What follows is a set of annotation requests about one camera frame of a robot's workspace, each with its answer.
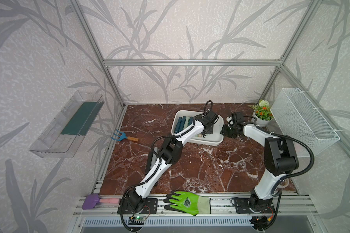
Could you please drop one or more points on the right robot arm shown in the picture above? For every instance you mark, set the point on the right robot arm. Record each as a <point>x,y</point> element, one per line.
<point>280,160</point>

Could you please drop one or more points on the white wire mesh basket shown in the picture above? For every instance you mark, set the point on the white wire mesh basket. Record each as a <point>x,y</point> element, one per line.
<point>298,118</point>

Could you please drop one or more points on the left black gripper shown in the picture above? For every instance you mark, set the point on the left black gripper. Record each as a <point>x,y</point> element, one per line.
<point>211,131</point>

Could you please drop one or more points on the grey pruning pliers left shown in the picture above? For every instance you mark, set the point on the grey pruning pliers left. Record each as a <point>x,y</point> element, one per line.
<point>154,158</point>

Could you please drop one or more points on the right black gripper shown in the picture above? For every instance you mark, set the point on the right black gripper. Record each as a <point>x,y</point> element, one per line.
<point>223,131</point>

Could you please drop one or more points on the mint green pruning pliers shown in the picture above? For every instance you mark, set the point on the mint green pruning pliers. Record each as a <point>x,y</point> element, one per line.
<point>186,122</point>

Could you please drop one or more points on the green black work glove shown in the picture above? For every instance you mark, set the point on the green black work glove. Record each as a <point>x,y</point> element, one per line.
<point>187,202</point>

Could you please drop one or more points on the blue garden hand rake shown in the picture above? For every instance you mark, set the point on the blue garden hand rake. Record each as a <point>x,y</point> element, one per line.
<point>119,136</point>

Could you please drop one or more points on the purple pink garden trowel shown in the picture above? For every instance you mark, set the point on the purple pink garden trowel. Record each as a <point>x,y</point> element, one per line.
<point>93,199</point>

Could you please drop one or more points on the small potted flower plant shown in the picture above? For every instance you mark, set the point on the small potted flower plant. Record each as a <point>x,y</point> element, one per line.
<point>262,112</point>

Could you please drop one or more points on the white rectangular storage box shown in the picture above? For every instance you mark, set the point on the white rectangular storage box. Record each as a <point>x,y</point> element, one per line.
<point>212,140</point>

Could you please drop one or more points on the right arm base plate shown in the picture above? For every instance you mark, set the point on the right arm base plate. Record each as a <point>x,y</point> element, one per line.
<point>253,206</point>

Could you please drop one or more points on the black pruning pliers far left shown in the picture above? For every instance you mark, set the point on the black pruning pliers far left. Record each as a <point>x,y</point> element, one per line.
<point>149,163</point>

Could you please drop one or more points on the clear plastic wall shelf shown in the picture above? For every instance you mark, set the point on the clear plastic wall shelf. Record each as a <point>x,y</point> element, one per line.
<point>66,132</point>

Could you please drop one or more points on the teal pruning pliers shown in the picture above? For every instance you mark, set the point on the teal pruning pliers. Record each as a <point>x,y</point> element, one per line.
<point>177,128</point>
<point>190,121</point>
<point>182,123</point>

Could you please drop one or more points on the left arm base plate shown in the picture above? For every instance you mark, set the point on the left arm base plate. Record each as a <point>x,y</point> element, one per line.
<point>149,206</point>

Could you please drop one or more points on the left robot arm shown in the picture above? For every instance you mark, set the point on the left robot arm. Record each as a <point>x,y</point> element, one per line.
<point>168,151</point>

